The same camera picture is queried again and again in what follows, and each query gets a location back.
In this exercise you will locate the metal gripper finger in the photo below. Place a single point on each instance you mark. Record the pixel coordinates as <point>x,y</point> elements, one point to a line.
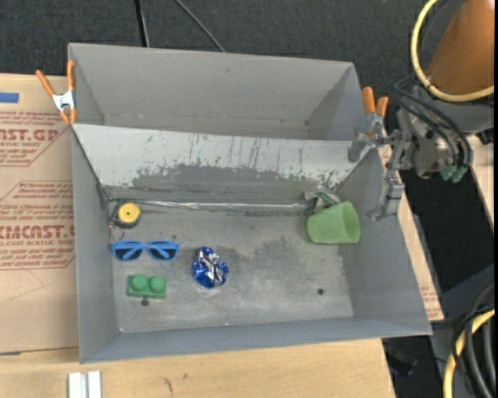
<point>359,151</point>
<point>392,197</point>

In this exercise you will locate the white and green crumpled packet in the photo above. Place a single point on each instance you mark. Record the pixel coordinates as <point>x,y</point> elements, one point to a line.
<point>324,197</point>

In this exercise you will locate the green cup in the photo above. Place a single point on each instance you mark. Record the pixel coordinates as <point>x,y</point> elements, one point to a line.
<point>334,224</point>

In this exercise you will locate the grey metal bin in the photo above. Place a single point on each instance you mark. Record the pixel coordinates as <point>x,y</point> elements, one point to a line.
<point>240,305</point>

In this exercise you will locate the blue crumpled foil packet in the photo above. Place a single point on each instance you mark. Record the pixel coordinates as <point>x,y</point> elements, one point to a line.
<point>209,268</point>

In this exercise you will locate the blue sunglasses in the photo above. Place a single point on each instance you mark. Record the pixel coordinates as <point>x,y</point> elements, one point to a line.
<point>162,250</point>

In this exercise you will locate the yellow and black round disc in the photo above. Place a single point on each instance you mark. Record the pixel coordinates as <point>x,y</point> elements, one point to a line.
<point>129,214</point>

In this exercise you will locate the green toy brick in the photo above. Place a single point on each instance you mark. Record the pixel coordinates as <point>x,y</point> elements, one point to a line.
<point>146,286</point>

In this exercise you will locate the brown cardboard board red print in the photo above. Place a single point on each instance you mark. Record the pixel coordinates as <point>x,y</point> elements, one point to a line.
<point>29,297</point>

